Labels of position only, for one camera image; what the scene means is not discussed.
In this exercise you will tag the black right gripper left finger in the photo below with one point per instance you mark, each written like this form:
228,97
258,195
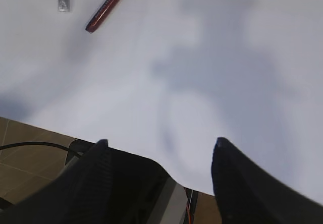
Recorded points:
70,191

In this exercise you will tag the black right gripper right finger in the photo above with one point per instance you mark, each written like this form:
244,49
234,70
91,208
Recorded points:
245,193

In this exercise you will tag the red glitter pen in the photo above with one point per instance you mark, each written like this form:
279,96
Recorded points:
100,16

